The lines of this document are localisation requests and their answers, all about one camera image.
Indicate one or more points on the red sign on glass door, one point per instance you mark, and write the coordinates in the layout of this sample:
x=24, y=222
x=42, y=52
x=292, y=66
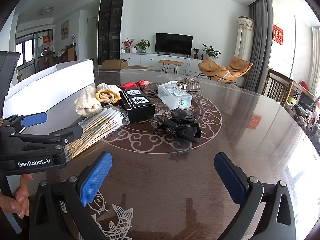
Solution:
x=46, y=42

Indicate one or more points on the red foil packet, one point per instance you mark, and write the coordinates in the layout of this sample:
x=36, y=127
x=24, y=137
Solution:
x=127, y=85

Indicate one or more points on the large leafy potted plant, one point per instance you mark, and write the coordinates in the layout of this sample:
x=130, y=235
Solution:
x=211, y=51

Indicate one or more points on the cream knit glove yellow cuff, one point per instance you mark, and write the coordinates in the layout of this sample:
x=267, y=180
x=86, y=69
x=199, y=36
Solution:
x=86, y=102
x=108, y=92

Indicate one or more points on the black bow hair clip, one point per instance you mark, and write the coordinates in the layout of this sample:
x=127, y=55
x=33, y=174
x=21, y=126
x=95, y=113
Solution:
x=182, y=130

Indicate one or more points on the green potted plant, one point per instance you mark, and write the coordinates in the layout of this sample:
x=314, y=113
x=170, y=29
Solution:
x=143, y=45

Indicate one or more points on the dark wooden chair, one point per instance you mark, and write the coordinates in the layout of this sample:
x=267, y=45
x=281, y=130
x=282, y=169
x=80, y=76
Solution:
x=277, y=87

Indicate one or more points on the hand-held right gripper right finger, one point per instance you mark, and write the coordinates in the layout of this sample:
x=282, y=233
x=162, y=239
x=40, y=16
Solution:
x=230, y=180

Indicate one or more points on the dining table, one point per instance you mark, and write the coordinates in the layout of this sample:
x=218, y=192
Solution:
x=62, y=54

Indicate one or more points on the wooden bench with metal legs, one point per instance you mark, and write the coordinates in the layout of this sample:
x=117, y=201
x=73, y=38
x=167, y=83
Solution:
x=170, y=62

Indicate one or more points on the brown cardboard carton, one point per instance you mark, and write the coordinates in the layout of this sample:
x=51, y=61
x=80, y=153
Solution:
x=112, y=64

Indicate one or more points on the small potted plant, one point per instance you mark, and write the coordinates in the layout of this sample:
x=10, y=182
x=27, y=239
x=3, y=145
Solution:
x=196, y=52

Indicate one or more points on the orange lounge chair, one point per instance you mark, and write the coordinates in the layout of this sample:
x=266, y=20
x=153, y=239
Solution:
x=215, y=68

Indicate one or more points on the tan dining chair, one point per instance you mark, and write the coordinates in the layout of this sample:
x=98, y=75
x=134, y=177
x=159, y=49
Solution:
x=71, y=54

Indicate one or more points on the round beige floor cushion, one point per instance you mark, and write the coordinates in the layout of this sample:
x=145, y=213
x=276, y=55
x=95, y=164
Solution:
x=135, y=68

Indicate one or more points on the pack of cotton swabs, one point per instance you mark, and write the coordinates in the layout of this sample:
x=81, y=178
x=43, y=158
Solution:
x=100, y=127

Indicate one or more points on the grey curtain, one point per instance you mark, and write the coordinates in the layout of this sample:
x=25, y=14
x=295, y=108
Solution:
x=257, y=42

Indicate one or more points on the white round vase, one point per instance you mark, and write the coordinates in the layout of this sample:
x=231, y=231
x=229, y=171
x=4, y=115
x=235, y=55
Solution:
x=133, y=50

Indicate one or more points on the black box with white pictures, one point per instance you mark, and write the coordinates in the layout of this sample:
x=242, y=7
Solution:
x=140, y=111

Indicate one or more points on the wall painting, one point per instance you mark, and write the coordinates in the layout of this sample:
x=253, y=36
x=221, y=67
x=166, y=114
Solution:
x=64, y=30

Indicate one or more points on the red flowers in vase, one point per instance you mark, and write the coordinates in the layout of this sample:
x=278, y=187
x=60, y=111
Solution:
x=128, y=43

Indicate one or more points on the red wall hanging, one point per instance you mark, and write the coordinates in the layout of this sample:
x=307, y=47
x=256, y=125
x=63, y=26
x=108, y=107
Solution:
x=278, y=34

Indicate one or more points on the person's left hand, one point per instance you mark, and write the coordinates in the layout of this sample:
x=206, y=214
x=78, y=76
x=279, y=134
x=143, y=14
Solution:
x=21, y=202

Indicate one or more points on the round ceiling light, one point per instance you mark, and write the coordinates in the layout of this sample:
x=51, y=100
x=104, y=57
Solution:
x=46, y=10

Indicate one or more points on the white cardboard box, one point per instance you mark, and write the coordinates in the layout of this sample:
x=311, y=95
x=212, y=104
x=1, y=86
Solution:
x=62, y=80

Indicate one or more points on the black television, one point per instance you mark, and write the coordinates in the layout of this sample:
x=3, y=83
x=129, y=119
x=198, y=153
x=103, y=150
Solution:
x=173, y=43

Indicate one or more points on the clear plastic box with label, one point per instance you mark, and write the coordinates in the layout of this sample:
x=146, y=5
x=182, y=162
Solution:
x=172, y=93

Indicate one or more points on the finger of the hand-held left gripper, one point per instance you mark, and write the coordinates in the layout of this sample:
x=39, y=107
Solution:
x=33, y=119
x=70, y=132

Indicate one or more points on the covered standing air conditioner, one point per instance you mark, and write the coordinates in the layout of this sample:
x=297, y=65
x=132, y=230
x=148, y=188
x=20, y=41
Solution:
x=246, y=40

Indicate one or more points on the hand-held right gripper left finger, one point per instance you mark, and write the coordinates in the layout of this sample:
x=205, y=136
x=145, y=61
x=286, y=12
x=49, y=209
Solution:
x=96, y=177

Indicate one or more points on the white television cabinet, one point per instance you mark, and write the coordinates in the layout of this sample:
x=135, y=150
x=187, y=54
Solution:
x=147, y=59

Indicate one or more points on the dark glass display cabinet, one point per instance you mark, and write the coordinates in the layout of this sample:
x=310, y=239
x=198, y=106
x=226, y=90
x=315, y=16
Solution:
x=110, y=30

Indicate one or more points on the pile of assorted clutter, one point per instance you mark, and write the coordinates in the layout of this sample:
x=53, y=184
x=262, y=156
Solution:
x=303, y=115

